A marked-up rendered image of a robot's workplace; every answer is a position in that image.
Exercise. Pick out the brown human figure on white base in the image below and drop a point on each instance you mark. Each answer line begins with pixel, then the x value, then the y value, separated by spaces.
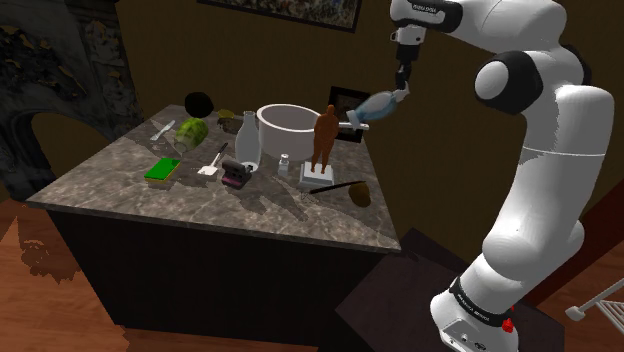
pixel 323 134

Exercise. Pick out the small olive round thing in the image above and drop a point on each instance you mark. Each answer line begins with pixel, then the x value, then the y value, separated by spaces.
pixel 226 114

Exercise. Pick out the black round thing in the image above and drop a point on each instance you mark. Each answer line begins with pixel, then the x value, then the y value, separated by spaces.
pixel 198 104

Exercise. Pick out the small glass shaker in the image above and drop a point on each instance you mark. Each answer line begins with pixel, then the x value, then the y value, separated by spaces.
pixel 284 166

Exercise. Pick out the black picture frame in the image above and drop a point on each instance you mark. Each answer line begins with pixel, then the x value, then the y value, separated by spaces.
pixel 347 101

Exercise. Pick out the brown kiwi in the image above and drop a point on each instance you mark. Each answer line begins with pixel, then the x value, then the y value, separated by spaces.
pixel 360 195

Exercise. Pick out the dark kitchen island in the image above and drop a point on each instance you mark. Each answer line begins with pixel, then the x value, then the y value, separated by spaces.
pixel 219 278

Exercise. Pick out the black pen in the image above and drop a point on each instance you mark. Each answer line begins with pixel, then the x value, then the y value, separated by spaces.
pixel 336 187

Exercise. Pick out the green and yellow sponge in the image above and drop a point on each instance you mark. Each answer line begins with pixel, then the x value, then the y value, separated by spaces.
pixel 163 168

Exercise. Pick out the silver knife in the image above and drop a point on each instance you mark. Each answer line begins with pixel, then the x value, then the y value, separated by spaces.
pixel 162 130

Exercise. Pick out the dark framed wall picture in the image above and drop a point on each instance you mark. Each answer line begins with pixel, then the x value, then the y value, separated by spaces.
pixel 292 12

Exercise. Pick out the white flat utensil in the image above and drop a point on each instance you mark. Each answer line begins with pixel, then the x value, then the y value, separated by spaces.
pixel 358 126

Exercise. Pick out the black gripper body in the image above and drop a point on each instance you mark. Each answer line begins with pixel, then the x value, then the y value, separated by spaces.
pixel 404 56

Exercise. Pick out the dark robot stand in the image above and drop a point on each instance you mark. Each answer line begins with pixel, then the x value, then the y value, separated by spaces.
pixel 390 312

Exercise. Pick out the pale blue bottle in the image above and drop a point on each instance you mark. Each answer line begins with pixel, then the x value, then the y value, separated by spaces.
pixel 376 108

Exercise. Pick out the dark stone archway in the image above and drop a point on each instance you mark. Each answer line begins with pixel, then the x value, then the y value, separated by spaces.
pixel 68 63

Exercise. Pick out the large white bowl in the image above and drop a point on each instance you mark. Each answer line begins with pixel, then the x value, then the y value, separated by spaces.
pixel 285 131

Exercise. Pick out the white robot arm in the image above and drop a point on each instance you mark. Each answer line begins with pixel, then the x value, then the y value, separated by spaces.
pixel 546 195

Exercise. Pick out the black instant camera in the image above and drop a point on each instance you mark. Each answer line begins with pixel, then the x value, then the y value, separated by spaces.
pixel 236 174

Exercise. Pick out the clear glass bottle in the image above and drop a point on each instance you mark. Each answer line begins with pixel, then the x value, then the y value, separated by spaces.
pixel 247 141

